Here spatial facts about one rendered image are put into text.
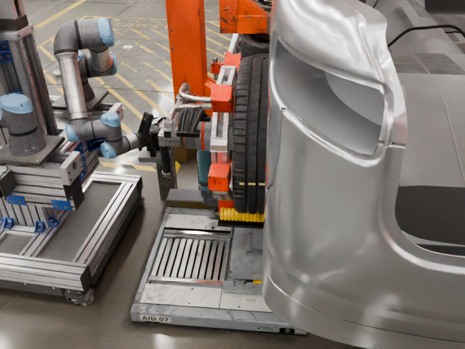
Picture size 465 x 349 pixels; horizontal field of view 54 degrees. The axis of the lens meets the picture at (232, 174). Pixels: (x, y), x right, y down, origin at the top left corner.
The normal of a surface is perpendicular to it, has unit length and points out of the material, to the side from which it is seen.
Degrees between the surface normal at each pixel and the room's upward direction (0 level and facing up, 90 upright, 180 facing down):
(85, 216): 0
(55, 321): 0
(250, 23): 90
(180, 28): 90
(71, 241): 0
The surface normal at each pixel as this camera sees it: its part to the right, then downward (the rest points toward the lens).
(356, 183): -0.48, 0.49
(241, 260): -0.01, -0.82
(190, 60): -0.10, 0.57
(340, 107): 0.20, -0.71
